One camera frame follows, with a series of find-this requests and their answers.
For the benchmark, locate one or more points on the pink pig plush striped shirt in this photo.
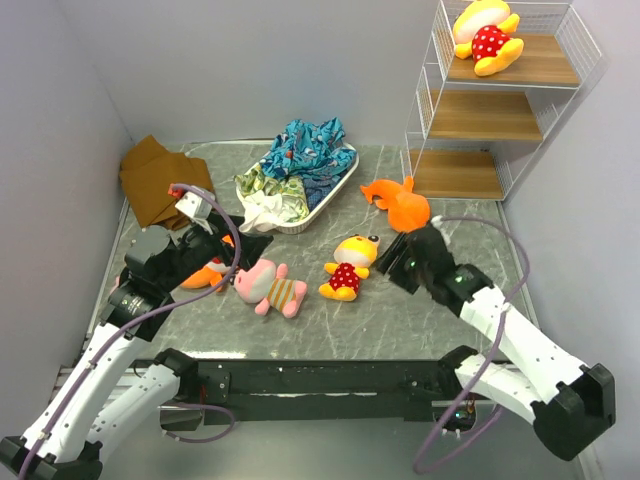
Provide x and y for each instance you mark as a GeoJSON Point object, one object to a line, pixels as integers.
{"type": "Point", "coordinates": [267, 286]}

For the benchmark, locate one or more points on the white plastic laundry basket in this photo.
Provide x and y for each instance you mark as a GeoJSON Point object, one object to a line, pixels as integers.
{"type": "Point", "coordinates": [320, 194]}

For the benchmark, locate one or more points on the orange whale plush toy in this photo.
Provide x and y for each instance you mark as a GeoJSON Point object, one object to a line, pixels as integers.
{"type": "Point", "coordinates": [406, 210]}

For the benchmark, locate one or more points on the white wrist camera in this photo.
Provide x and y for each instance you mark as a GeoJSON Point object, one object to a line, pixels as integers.
{"type": "Point", "coordinates": [438, 223]}
{"type": "Point", "coordinates": [195, 206]}

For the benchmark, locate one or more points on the orange fox plush toy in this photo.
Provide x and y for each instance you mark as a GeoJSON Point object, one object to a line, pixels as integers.
{"type": "Point", "coordinates": [208, 276]}

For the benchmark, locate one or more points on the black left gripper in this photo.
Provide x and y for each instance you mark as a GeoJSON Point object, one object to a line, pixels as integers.
{"type": "Point", "coordinates": [251, 247]}

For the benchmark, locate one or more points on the yellow plush red dotted dress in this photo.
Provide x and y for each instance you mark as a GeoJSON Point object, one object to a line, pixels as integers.
{"type": "Point", "coordinates": [353, 259]}

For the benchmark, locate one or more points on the blue patterned cloth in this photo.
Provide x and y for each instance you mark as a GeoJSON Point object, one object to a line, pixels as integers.
{"type": "Point", "coordinates": [312, 151]}

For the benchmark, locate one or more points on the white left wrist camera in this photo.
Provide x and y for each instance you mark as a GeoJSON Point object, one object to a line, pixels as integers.
{"type": "Point", "coordinates": [195, 206]}

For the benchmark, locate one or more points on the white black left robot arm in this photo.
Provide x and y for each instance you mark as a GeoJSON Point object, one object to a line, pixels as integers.
{"type": "Point", "coordinates": [81, 426]}

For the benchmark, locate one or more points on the green white patterned cloth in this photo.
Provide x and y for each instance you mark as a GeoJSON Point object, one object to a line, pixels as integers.
{"type": "Point", "coordinates": [269, 203]}

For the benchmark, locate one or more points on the white wire wooden shelf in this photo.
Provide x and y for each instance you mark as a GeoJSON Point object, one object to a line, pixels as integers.
{"type": "Point", "coordinates": [471, 137]}

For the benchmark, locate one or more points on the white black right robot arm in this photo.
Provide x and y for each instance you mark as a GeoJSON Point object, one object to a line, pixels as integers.
{"type": "Point", "coordinates": [568, 403]}

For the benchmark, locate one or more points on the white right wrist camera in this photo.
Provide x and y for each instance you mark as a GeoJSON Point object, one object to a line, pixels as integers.
{"type": "Point", "coordinates": [438, 223]}

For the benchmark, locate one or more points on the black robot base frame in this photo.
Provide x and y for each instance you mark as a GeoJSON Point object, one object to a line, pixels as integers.
{"type": "Point", "coordinates": [265, 390]}

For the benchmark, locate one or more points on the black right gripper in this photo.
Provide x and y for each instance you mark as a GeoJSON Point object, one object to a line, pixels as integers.
{"type": "Point", "coordinates": [399, 248]}

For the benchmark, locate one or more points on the brown folded cloth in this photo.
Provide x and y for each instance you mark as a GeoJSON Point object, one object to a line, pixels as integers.
{"type": "Point", "coordinates": [146, 173]}

